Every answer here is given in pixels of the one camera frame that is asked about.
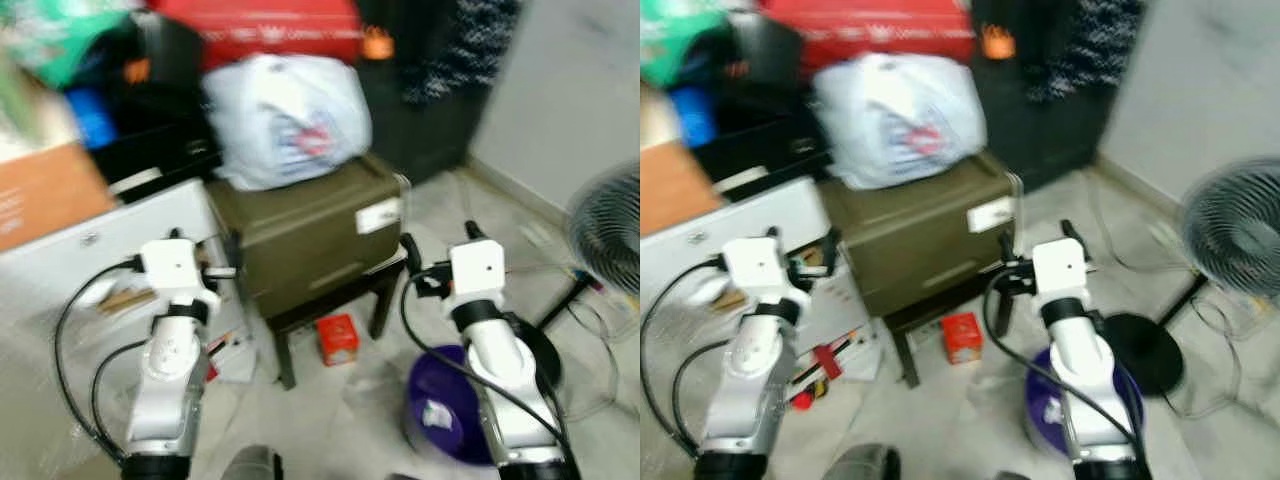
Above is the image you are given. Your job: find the olive green storage box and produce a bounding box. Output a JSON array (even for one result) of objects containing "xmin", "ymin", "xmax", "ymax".
[
  {"xmin": 207, "ymin": 155, "xmax": 411, "ymax": 319},
  {"xmin": 820, "ymin": 150, "xmax": 1023, "ymax": 319}
]

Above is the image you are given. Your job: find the small red box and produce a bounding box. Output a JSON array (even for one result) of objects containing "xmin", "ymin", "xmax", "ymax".
[
  {"xmin": 940, "ymin": 312, "xmax": 985, "ymax": 366},
  {"xmin": 316, "ymin": 313, "xmax": 361, "ymax": 367}
]

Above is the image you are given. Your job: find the dark wooden stool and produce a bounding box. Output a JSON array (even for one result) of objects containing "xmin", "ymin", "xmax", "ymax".
[
  {"xmin": 885, "ymin": 265, "xmax": 1021, "ymax": 389},
  {"xmin": 265, "ymin": 250, "xmax": 411, "ymax": 391}
]

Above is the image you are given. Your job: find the brown cardboard box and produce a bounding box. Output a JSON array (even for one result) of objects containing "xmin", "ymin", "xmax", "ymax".
[
  {"xmin": 0, "ymin": 143, "xmax": 119, "ymax": 253},
  {"xmin": 640, "ymin": 140, "xmax": 723, "ymax": 239}
]

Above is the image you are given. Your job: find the black wardrobe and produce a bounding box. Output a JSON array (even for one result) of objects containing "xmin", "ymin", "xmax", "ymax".
[
  {"xmin": 970, "ymin": 0, "xmax": 1131, "ymax": 191},
  {"xmin": 355, "ymin": 0, "xmax": 501, "ymax": 186}
]

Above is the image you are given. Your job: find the black crate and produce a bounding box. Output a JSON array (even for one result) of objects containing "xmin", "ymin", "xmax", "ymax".
[
  {"xmin": 690, "ymin": 15, "xmax": 836, "ymax": 186},
  {"xmin": 90, "ymin": 20, "xmax": 231, "ymax": 201}
]

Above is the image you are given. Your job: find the purple plastic bin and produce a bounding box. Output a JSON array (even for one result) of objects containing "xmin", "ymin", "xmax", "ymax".
[
  {"xmin": 405, "ymin": 345, "xmax": 501, "ymax": 466},
  {"xmin": 1023, "ymin": 345, "xmax": 1146, "ymax": 461}
]

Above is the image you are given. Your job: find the black standing fan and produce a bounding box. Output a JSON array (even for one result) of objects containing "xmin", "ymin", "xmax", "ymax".
[
  {"xmin": 505, "ymin": 165, "xmax": 640, "ymax": 393},
  {"xmin": 1100, "ymin": 158, "xmax": 1280, "ymax": 398}
]

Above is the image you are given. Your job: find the blue container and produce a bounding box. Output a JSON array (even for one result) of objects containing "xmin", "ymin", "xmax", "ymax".
[
  {"xmin": 65, "ymin": 88, "xmax": 119, "ymax": 151},
  {"xmin": 668, "ymin": 85, "xmax": 721, "ymax": 149}
]

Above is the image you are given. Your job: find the white plastic bag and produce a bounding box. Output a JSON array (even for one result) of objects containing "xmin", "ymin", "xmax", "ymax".
[
  {"xmin": 203, "ymin": 53, "xmax": 373, "ymax": 193},
  {"xmin": 812, "ymin": 53, "xmax": 988, "ymax": 191}
]

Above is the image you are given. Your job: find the black white knit garment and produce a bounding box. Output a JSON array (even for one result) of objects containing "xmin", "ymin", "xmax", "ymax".
[
  {"xmin": 400, "ymin": 0, "xmax": 521, "ymax": 106},
  {"xmin": 1025, "ymin": 0, "xmax": 1146, "ymax": 103}
]

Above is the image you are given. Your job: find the robot left leg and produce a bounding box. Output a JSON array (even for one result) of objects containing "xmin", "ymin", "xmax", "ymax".
[
  {"xmin": 825, "ymin": 443, "xmax": 901, "ymax": 480},
  {"xmin": 218, "ymin": 445, "xmax": 286, "ymax": 480}
]

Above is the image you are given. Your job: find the green bag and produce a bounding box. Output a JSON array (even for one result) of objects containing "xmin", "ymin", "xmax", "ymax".
[
  {"xmin": 640, "ymin": 0, "xmax": 761, "ymax": 89},
  {"xmin": 0, "ymin": 0, "xmax": 131, "ymax": 91}
]

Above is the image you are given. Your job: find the large red printed box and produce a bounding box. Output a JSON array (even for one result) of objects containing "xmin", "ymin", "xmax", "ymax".
[
  {"xmin": 150, "ymin": 0, "xmax": 363, "ymax": 71},
  {"xmin": 760, "ymin": 0, "xmax": 976, "ymax": 69}
]

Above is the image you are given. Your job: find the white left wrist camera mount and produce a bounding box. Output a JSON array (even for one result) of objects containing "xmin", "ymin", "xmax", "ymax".
[
  {"xmin": 138, "ymin": 238, "xmax": 221, "ymax": 319},
  {"xmin": 722, "ymin": 237, "xmax": 811, "ymax": 319}
]

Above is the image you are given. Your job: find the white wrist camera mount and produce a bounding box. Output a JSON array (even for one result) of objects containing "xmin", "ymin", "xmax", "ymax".
[
  {"xmin": 1030, "ymin": 238, "xmax": 1089, "ymax": 319},
  {"xmin": 445, "ymin": 240, "xmax": 506, "ymax": 321},
  {"xmin": 138, "ymin": 238, "xmax": 221, "ymax": 319},
  {"xmin": 722, "ymin": 237, "xmax": 811, "ymax": 319}
]

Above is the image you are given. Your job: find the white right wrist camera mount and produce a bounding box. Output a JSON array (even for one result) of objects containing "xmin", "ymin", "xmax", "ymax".
[
  {"xmin": 445, "ymin": 240, "xmax": 506, "ymax": 321},
  {"xmin": 1030, "ymin": 238, "xmax": 1089, "ymax": 319}
]

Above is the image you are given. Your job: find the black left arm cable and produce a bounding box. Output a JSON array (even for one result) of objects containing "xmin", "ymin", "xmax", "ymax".
[
  {"xmin": 640, "ymin": 258, "xmax": 736, "ymax": 456},
  {"xmin": 55, "ymin": 260, "xmax": 151, "ymax": 463},
  {"xmin": 90, "ymin": 340, "xmax": 153, "ymax": 449},
  {"xmin": 672, "ymin": 340, "xmax": 739, "ymax": 446}
]

